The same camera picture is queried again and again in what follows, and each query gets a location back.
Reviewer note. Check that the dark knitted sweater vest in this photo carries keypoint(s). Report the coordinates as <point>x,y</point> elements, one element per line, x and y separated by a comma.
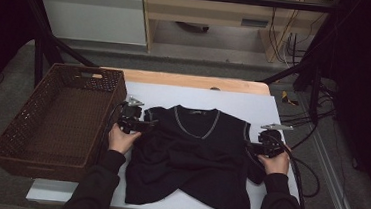
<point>195,165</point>

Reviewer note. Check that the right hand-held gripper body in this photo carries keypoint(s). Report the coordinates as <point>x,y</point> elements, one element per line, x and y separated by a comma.
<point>270,143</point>

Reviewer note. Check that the white table sheet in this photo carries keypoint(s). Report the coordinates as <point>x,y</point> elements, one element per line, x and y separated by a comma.
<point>207,98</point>

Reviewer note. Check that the person's left hand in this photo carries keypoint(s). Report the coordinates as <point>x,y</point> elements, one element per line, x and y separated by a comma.
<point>120,143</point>

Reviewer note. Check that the person's right hand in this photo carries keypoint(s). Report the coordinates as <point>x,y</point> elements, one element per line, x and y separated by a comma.
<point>277,165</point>

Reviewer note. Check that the yellow and black floor object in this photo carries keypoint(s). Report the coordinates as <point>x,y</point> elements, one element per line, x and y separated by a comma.
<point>287,98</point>

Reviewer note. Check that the light wooden desk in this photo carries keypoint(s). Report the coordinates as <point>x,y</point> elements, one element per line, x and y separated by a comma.
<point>214,14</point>

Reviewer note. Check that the brown woven basket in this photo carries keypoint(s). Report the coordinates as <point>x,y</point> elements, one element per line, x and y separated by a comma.
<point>61,125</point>

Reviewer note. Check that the aluminium frame rail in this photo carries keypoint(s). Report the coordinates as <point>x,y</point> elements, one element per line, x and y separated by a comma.
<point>339,203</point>

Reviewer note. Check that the white cabinet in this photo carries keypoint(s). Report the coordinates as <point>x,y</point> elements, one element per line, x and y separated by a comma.
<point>93,13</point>

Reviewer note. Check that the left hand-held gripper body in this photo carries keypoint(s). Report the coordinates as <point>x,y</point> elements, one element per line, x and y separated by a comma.
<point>129,116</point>

